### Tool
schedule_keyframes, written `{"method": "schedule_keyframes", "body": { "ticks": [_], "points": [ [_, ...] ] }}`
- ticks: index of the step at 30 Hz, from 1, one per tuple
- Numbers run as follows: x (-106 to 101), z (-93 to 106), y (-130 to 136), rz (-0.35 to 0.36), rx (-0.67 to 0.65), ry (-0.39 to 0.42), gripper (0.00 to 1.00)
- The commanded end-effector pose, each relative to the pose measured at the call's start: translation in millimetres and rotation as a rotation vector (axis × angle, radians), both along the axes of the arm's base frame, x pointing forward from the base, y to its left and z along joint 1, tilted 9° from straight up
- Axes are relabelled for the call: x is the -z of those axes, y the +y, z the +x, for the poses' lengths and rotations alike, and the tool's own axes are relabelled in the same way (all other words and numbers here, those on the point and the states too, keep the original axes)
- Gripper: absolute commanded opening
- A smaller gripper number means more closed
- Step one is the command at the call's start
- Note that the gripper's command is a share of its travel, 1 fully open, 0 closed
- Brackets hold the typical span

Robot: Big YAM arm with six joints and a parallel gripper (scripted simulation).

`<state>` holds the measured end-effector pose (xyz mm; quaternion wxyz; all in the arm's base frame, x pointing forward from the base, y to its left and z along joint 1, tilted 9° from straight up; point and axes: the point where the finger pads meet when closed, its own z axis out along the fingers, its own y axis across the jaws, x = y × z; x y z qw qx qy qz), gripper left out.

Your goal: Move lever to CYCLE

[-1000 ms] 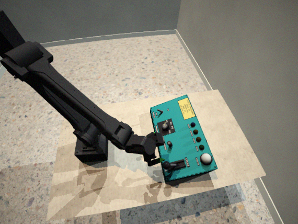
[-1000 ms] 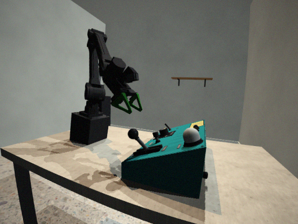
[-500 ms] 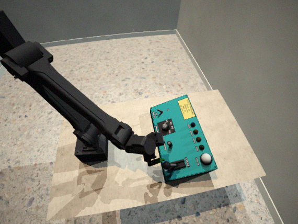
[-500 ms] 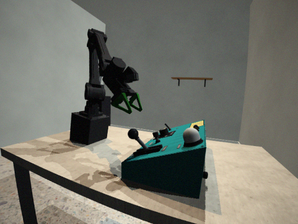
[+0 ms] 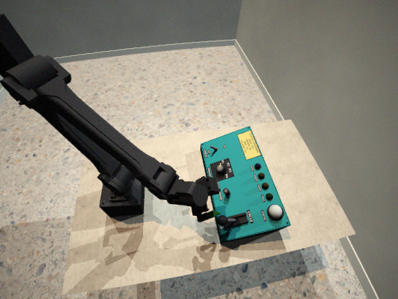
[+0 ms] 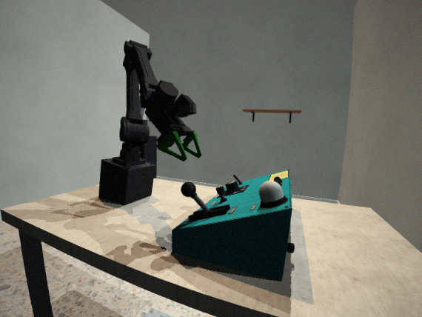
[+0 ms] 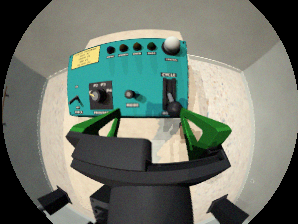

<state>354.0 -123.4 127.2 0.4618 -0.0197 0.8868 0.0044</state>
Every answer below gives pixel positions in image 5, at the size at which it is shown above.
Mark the teal control console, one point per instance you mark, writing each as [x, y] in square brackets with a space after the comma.
[254, 207]

